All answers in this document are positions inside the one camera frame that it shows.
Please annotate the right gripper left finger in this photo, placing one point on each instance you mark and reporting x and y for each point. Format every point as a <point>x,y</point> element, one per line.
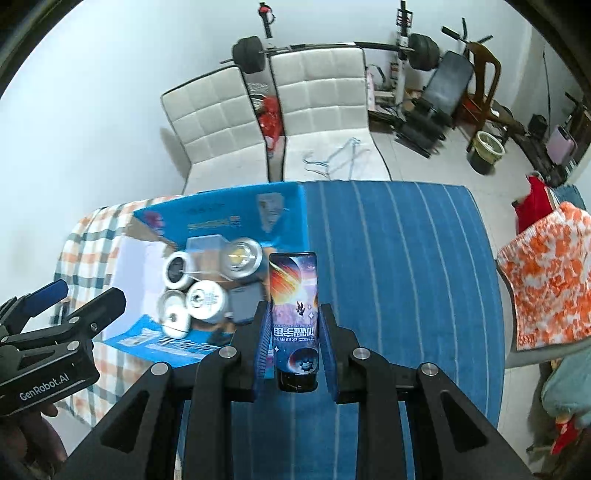
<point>168,407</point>

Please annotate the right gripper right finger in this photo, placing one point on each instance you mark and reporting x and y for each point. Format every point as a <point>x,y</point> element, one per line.
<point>450,437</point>

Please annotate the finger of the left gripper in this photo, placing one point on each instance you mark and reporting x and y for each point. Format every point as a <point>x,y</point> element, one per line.
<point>17,311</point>
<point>83,324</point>

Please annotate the white round cream jar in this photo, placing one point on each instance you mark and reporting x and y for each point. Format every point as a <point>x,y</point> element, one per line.
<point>206,301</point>

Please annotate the round silver metal tin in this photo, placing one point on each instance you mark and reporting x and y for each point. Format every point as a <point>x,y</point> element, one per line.
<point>241,259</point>

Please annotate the person left hand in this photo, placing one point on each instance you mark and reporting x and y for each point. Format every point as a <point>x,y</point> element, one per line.
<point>32,440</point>

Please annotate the plaid orange blue cloth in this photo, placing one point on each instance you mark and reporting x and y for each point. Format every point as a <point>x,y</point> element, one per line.
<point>87,263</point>

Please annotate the white jar lid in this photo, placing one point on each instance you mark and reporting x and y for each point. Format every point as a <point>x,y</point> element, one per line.
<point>169,298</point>

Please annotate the blue cardboard box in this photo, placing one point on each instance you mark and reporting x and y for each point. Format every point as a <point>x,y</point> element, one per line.
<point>273,215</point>

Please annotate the white tin black lid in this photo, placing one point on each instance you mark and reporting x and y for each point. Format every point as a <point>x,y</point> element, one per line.
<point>178,271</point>

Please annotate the blue striped table cloth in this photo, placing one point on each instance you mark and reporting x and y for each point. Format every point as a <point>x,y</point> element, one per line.
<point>408,267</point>

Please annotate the clear plastic cube box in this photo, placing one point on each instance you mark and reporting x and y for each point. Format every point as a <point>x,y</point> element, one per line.
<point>205,252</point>

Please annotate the orange white floral cloth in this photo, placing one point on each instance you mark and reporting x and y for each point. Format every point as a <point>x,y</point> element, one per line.
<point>519,264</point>

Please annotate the left white padded chair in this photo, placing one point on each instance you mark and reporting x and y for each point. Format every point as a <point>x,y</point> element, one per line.
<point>215,123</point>

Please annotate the white padded chair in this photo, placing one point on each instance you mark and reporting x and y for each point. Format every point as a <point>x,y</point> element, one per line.
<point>215,123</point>
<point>324,102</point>

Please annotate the green waste bin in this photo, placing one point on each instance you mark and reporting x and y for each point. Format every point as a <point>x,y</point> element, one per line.
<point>485,151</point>

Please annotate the red plastic bag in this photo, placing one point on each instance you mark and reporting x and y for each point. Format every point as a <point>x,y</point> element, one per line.
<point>270,121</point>

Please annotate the black weight bench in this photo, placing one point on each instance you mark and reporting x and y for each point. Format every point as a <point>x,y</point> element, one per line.
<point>433,111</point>

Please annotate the right white padded chair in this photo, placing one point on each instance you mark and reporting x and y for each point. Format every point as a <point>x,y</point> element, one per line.
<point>324,102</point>

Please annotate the brown wooden chair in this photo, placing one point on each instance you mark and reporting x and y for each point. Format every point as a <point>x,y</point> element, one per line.
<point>480,107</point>

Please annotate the white barbell rack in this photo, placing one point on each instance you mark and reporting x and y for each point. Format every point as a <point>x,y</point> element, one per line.
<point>401,51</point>

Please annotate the wire clothes hangers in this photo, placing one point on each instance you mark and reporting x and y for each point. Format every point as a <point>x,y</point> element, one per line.
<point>342,164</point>

